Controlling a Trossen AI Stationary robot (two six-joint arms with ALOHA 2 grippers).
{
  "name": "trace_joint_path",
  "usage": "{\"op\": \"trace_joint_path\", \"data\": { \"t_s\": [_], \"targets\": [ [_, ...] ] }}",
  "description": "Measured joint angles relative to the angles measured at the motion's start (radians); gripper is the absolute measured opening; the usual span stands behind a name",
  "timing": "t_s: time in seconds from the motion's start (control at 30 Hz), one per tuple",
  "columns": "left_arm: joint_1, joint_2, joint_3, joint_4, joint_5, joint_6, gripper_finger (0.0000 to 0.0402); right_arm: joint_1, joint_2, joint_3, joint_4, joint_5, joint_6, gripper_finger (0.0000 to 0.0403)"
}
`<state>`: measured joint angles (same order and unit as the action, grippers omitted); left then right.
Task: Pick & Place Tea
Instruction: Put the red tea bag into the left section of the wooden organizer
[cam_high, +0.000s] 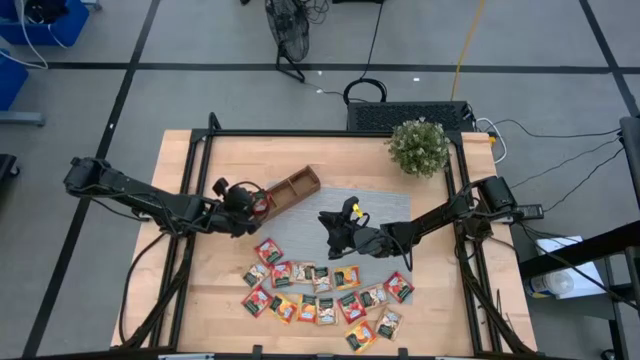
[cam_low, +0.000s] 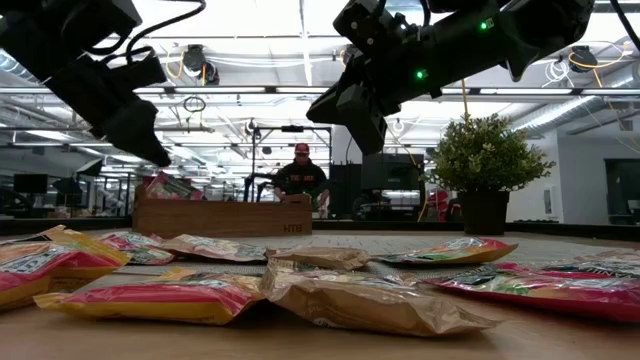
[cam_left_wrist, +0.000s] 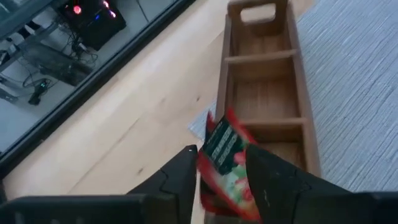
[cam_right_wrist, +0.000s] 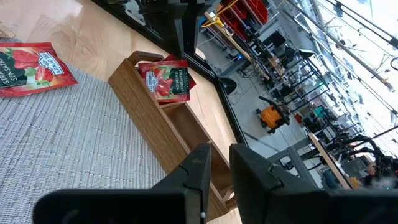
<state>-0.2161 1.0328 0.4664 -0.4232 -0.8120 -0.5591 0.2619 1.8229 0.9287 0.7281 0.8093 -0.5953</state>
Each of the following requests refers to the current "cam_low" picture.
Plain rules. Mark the person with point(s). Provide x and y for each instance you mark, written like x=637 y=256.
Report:
x=300 y=180

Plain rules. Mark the black metal table frame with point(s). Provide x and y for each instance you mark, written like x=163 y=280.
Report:
x=60 y=225

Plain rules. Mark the wooden compartment tea box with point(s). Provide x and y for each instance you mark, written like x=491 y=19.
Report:
x=220 y=220

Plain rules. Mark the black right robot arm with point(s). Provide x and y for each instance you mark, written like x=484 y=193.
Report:
x=540 y=30

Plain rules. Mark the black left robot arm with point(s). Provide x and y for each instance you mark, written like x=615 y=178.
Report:
x=60 y=30

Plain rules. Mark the black cabinet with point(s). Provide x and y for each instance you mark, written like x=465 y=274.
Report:
x=345 y=190

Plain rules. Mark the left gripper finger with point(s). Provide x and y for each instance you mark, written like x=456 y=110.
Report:
x=137 y=130

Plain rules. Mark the grey woven placemat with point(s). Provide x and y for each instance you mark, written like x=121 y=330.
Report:
x=540 y=244

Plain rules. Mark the orange tea packet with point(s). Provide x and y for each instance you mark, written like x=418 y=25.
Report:
x=450 y=252
x=50 y=270
x=150 y=300

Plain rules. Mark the large black monitor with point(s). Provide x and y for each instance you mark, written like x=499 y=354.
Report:
x=392 y=172

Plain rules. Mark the green potted plant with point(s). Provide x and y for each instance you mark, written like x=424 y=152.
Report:
x=485 y=160

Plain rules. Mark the beige tea packet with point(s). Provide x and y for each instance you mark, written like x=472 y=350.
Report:
x=215 y=247
x=320 y=257
x=360 y=305

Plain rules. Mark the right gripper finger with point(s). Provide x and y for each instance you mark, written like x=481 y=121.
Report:
x=367 y=125
x=325 y=112

